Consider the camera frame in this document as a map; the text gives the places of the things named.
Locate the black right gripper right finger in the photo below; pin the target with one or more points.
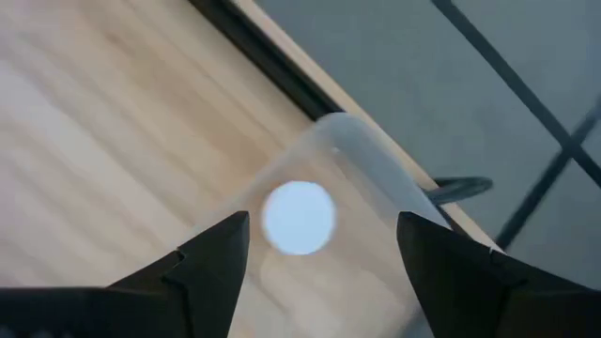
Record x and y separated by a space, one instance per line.
451 281

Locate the clear plastic bin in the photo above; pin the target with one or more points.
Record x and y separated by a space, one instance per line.
375 178

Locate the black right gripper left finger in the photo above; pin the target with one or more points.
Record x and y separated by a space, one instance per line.
211 281

